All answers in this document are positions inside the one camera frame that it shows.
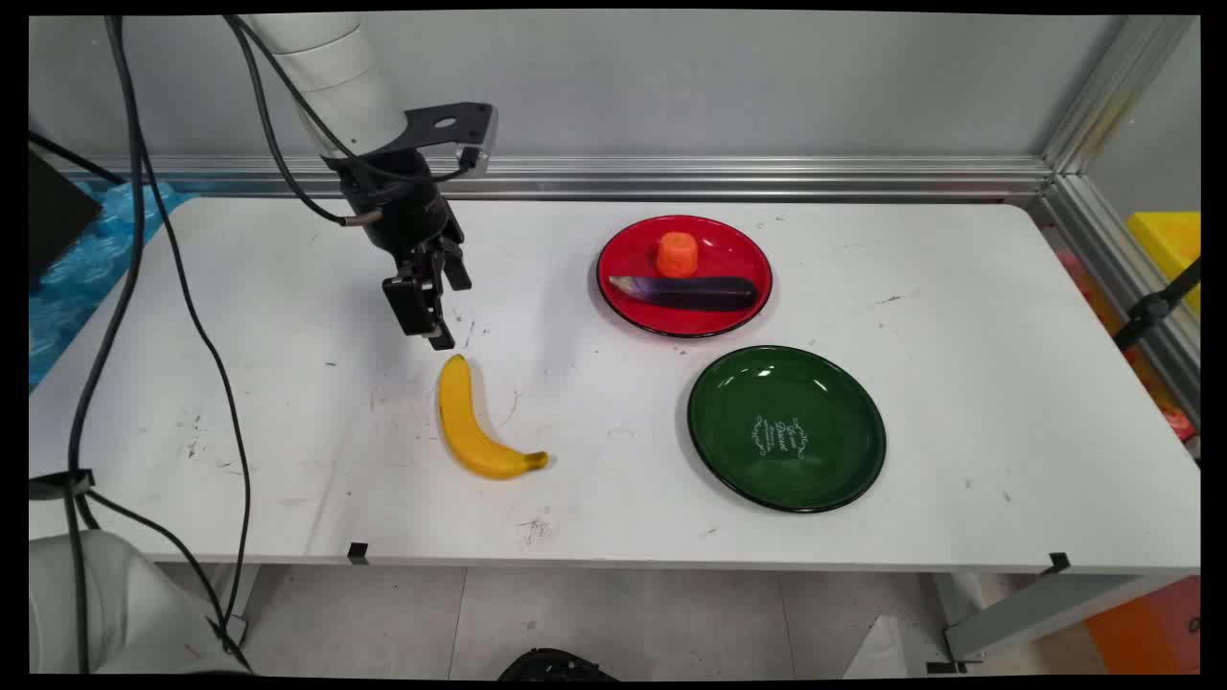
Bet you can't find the yellow banana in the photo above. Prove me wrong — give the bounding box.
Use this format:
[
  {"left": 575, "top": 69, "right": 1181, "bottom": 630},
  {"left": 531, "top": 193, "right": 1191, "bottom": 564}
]
[{"left": 437, "top": 354, "right": 550, "bottom": 481}]

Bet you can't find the black gripper cable silver plug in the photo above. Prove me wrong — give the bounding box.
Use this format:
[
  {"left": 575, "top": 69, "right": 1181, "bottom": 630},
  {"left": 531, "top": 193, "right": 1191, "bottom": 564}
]
[{"left": 223, "top": 13, "right": 386, "bottom": 228}]

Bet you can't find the grey table leg frame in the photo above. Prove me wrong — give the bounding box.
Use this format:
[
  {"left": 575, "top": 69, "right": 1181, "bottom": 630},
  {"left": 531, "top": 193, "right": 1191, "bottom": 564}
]
[{"left": 925, "top": 572, "right": 1170, "bottom": 675}]

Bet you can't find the dark purple eggplant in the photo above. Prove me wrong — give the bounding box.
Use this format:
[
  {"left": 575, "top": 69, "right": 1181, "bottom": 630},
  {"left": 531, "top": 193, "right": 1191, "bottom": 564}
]
[{"left": 608, "top": 275, "right": 759, "bottom": 312}]

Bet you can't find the black flat panel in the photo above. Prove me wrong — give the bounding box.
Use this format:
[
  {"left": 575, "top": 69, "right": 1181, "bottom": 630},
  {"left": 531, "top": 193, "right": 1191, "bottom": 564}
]
[{"left": 29, "top": 132, "right": 124, "bottom": 281}]

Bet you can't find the thin black camera cable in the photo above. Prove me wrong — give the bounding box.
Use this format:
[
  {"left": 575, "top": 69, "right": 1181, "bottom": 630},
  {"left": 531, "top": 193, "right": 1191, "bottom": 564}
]
[{"left": 230, "top": 13, "right": 483, "bottom": 185}]

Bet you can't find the orange carrot piece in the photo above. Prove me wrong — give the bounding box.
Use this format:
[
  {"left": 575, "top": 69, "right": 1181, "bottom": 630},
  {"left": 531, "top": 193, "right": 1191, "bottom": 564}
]
[{"left": 657, "top": 232, "right": 700, "bottom": 280}]

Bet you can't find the green round plate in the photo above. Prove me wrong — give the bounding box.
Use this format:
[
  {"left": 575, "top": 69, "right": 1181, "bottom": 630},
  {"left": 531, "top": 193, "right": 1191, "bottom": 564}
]
[{"left": 686, "top": 345, "right": 888, "bottom": 515}]

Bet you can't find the orange box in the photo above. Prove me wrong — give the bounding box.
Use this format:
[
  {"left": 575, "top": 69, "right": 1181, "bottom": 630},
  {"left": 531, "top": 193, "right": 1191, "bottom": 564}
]
[{"left": 1083, "top": 575, "right": 1201, "bottom": 677}]

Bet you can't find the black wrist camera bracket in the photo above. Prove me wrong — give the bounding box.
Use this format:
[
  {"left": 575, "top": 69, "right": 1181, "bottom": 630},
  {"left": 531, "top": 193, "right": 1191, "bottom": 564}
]
[{"left": 403, "top": 102, "right": 498, "bottom": 175}]

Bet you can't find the aluminium frame post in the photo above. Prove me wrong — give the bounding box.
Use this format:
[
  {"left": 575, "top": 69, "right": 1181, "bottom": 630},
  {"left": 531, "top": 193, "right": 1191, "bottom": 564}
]
[{"left": 1041, "top": 13, "right": 1201, "bottom": 175}]

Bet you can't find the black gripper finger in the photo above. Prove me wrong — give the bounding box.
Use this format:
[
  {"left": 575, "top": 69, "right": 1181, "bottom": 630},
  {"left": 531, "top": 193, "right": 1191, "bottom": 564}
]
[
  {"left": 382, "top": 251, "right": 457, "bottom": 353},
  {"left": 438, "top": 237, "right": 474, "bottom": 293}
]

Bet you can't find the red round plate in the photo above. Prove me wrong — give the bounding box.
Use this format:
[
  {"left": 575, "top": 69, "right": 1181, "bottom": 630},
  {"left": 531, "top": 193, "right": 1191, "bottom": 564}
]
[{"left": 595, "top": 215, "right": 775, "bottom": 339}]

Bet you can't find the long black hanging cable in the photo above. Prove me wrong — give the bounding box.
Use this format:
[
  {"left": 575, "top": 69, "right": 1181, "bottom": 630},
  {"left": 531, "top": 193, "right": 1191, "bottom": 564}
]
[
  {"left": 105, "top": 13, "right": 253, "bottom": 662},
  {"left": 63, "top": 13, "right": 147, "bottom": 675}
]

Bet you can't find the aluminium frame rail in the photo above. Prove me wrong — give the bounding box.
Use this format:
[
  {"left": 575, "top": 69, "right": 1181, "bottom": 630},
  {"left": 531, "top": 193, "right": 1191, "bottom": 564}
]
[
  {"left": 38, "top": 154, "right": 1055, "bottom": 203},
  {"left": 1033, "top": 172, "right": 1201, "bottom": 427}
]

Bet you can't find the blue bubble wrap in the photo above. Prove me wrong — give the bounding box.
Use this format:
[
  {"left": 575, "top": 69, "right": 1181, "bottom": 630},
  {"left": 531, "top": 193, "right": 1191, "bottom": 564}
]
[{"left": 29, "top": 179, "right": 199, "bottom": 387}]

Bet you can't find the red pink plastic sheet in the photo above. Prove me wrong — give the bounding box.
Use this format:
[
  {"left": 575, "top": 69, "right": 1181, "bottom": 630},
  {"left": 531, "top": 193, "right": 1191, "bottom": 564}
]
[{"left": 1053, "top": 247, "right": 1199, "bottom": 444}]

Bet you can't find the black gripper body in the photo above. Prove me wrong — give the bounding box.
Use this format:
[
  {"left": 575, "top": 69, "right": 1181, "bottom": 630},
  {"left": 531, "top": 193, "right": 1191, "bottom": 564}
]
[{"left": 326, "top": 147, "right": 468, "bottom": 266}]

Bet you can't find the yellow box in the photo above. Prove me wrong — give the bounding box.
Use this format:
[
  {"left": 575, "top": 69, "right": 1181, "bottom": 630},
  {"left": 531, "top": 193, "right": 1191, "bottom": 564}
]
[{"left": 1125, "top": 211, "right": 1201, "bottom": 318}]

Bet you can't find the black round floor object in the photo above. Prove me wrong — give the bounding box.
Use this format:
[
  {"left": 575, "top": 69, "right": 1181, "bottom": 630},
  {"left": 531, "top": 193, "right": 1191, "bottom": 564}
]
[{"left": 497, "top": 648, "right": 619, "bottom": 682}]

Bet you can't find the black cable strap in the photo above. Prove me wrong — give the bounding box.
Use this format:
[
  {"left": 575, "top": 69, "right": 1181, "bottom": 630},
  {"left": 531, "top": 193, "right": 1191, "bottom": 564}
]
[{"left": 29, "top": 469, "right": 97, "bottom": 501}]

